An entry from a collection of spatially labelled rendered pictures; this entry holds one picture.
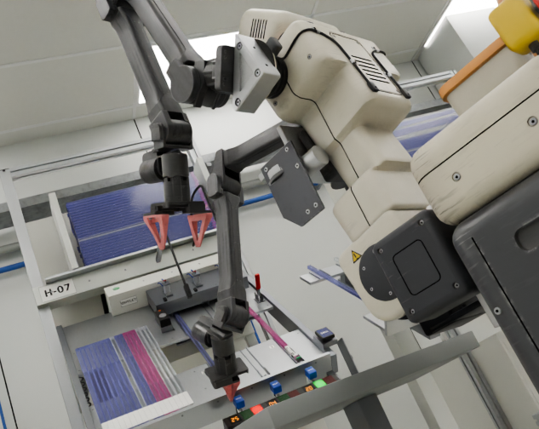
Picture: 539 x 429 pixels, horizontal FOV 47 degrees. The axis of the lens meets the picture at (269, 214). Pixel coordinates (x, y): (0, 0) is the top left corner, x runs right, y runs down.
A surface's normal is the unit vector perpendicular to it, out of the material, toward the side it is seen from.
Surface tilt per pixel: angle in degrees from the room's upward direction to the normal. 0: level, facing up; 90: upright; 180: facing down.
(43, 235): 90
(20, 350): 90
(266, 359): 45
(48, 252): 90
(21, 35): 180
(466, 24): 90
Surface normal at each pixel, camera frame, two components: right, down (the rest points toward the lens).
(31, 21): 0.39, 0.85
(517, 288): -0.70, 0.02
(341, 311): 0.22, -0.47
